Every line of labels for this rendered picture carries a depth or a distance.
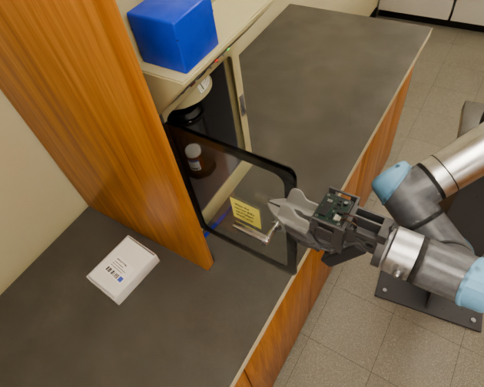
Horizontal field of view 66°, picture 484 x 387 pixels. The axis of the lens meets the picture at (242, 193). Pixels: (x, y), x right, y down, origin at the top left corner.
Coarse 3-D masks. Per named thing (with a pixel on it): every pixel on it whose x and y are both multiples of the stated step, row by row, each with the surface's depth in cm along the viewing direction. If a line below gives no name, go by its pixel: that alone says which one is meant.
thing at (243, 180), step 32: (192, 160) 79; (224, 160) 72; (256, 160) 66; (192, 192) 91; (224, 192) 81; (256, 192) 74; (288, 192) 67; (224, 224) 94; (256, 256) 98; (288, 256) 87
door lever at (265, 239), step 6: (234, 222) 80; (276, 222) 78; (234, 228) 80; (240, 228) 78; (246, 228) 78; (252, 228) 78; (276, 228) 78; (246, 234) 78; (252, 234) 77; (258, 234) 77; (264, 234) 77; (270, 234) 77; (258, 240) 77; (264, 240) 76; (270, 240) 77
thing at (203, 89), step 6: (210, 78) 93; (204, 84) 89; (210, 84) 91; (198, 90) 88; (204, 90) 89; (210, 90) 91; (192, 96) 88; (198, 96) 88; (204, 96) 90; (186, 102) 87; (192, 102) 88; (174, 108) 88; (180, 108) 88
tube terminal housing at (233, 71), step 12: (120, 0) 59; (132, 0) 61; (120, 12) 60; (132, 36) 63; (228, 60) 95; (228, 72) 97; (240, 72) 97; (228, 84) 100; (240, 84) 100; (180, 96) 80; (168, 108) 78; (240, 120) 112; (240, 132) 115; (240, 144) 118
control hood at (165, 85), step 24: (216, 0) 78; (240, 0) 77; (264, 0) 75; (216, 24) 72; (240, 24) 71; (216, 48) 66; (144, 72) 65; (168, 72) 64; (192, 72) 63; (168, 96) 66
